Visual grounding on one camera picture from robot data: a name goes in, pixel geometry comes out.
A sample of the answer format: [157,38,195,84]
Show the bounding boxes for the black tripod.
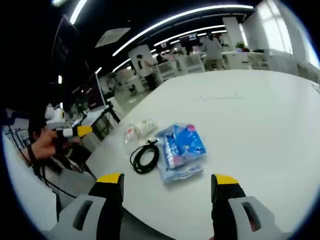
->
[104,99,121,124]

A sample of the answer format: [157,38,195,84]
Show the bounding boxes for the black wristband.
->
[26,143,35,167]

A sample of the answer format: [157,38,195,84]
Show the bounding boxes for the person's left hand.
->
[31,130,81,161]

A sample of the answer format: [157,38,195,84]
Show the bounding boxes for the blue plastic packet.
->
[154,122,207,171]

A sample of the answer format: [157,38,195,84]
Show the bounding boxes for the person's grey trousers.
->
[47,164,98,221]

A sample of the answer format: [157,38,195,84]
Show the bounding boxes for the thin black cable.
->
[21,149,76,200]

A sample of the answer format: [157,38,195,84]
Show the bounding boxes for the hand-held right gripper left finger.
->
[48,172,125,240]

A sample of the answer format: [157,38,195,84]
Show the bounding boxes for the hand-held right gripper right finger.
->
[210,173,286,240]

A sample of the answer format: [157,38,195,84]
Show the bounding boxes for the long ceiling light strip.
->
[111,3,255,57]

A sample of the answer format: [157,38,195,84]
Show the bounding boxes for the dark monitor screen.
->
[83,72,107,111]

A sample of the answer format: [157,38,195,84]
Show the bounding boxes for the ceiling air vent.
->
[94,27,131,49]

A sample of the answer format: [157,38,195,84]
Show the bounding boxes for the clear bag with blue pad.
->
[156,149,205,185]

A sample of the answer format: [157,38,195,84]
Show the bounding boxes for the wall poster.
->
[128,47,158,91]

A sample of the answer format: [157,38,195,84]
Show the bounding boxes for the white paper cup green print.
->
[134,117,159,137]

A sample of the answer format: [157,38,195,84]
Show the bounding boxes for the white table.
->
[82,68,320,240]

